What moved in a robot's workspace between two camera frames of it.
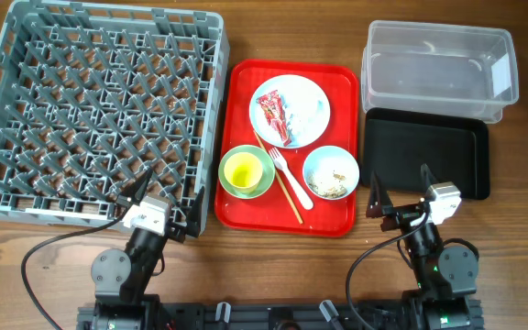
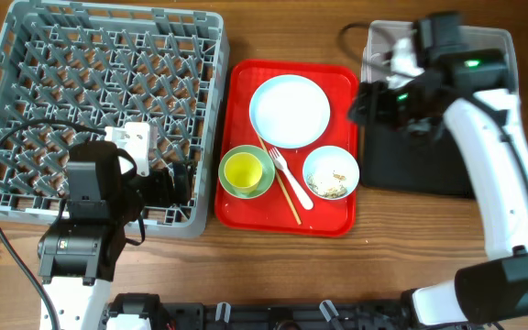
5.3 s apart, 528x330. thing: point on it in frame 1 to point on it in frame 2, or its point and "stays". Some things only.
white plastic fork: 280,163 stays
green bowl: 265,181 stays
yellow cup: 243,171 stays
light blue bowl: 331,172 stays
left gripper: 176,230 to 162,196
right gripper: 379,201 to 381,94
